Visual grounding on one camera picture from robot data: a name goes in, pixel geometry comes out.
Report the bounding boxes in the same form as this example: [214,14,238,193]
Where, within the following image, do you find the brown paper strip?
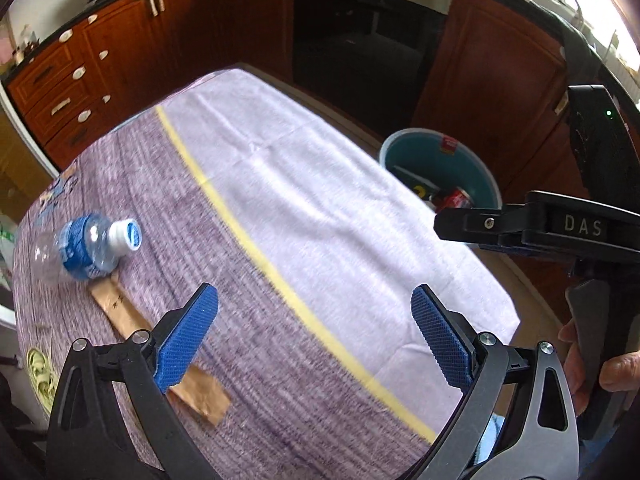
[88,271,232,428]

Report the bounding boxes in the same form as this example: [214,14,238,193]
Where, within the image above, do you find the pale green banana peel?
[26,348,58,416]

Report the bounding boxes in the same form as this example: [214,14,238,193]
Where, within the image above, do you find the red wooden kitchen cabinets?
[4,0,640,321]

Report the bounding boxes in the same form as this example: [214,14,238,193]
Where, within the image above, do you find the light blue sleeve forearm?
[473,413,504,465]

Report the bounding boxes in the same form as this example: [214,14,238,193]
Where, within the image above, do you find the purple white tablecloth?
[13,68,520,479]

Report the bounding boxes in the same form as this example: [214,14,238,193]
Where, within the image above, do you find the clear plastic water bottle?
[32,212,143,284]

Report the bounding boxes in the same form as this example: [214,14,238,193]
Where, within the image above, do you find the black built-in oven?
[292,0,452,136]

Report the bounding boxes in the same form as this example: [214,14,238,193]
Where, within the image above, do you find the red soda can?
[434,188,473,212]

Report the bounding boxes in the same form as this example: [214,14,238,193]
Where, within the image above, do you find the teal trash bin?
[378,128,502,209]

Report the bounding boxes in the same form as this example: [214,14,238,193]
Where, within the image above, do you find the person's right hand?
[557,318,640,417]

